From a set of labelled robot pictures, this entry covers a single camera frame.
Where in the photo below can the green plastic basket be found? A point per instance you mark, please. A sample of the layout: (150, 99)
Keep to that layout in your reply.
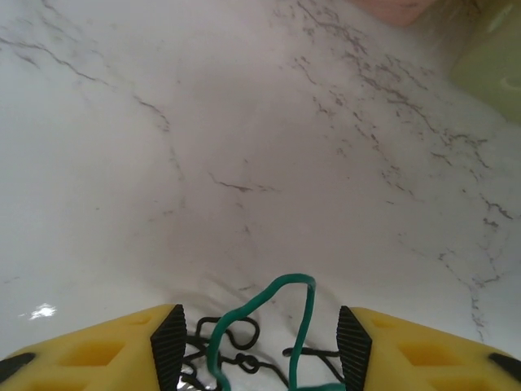
(496, 61)

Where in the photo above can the pink plastic basket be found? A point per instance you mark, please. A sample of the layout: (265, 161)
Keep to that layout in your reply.
(399, 12)

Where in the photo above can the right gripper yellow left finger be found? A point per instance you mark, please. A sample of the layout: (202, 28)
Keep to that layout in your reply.
(81, 358)

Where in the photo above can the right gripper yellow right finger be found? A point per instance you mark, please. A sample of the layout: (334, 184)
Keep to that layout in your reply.
(427, 358)

